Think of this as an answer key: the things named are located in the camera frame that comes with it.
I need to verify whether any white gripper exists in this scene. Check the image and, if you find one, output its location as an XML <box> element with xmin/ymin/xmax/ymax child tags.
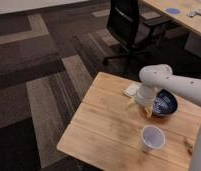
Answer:
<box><xmin>126</xmin><ymin>85</ymin><xmax>158</xmax><ymax>118</ymax></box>

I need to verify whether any dark blue ceramic bowl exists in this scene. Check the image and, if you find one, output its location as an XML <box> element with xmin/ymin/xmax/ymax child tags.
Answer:
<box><xmin>153</xmin><ymin>89</ymin><xmax>178</xmax><ymax>117</ymax></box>

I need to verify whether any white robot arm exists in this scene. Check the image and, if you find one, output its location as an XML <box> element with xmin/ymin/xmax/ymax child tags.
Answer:
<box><xmin>127</xmin><ymin>64</ymin><xmax>201</xmax><ymax>171</ymax></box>

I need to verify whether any small white box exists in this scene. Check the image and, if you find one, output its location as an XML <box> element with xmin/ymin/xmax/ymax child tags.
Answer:
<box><xmin>123</xmin><ymin>83</ymin><xmax>140</xmax><ymax>97</ymax></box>

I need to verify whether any black office chair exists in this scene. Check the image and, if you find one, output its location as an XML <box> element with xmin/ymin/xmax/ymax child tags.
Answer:
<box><xmin>103</xmin><ymin>0</ymin><xmax>169</xmax><ymax>65</ymax></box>

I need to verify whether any blue round disc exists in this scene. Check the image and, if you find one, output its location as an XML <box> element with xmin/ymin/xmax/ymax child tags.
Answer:
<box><xmin>166</xmin><ymin>8</ymin><xmax>180</xmax><ymax>14</ymax></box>

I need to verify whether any white crumpled object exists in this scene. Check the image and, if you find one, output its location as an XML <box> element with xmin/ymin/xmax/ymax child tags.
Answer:
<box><xmin>187</xmin><ymin>9</ymin><xmax>201</xmax><ymax>18</ymax></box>

